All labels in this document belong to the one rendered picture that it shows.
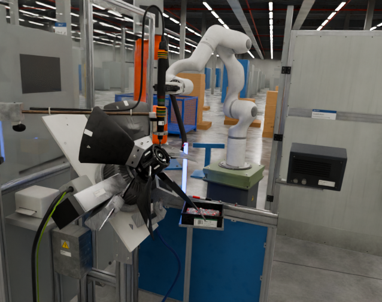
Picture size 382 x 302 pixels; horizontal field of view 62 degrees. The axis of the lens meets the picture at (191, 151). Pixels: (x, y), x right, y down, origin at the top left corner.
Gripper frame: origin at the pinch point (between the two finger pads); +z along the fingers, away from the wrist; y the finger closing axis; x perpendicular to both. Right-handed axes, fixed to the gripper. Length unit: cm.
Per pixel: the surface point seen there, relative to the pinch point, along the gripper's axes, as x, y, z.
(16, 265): -96, 70, 22
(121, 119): -15.5, 17.8, 4.3
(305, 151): -27, -64, -30
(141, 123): -16.8, 9.3, 0.8
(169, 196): -53, -3, -5
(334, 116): -23, -87, -179
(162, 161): -30.6, -6.9, 11.3
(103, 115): -10.8, 10.6, 28.9
